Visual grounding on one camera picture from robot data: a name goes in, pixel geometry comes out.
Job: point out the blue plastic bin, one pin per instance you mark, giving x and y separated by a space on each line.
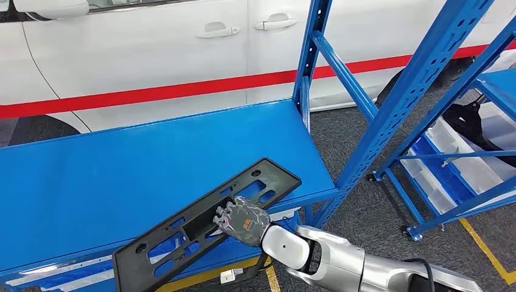
439 169

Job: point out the red barrier belt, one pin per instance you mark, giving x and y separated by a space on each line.
161 92

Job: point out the white plastic bin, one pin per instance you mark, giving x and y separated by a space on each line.
467 161
500 125
284 214
427 185

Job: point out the blue metal shelf rack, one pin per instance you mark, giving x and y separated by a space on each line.
500 84
161 161

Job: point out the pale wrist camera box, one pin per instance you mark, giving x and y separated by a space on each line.
230 276

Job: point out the black part in bin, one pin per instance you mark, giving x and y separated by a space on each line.
467 121

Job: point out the white car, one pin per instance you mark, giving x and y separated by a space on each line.
141 56

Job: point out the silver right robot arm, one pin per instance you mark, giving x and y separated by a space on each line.
342 262

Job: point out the black plastic frame part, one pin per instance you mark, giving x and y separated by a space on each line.
161 258

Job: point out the black camera bracket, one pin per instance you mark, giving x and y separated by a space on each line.
256 269

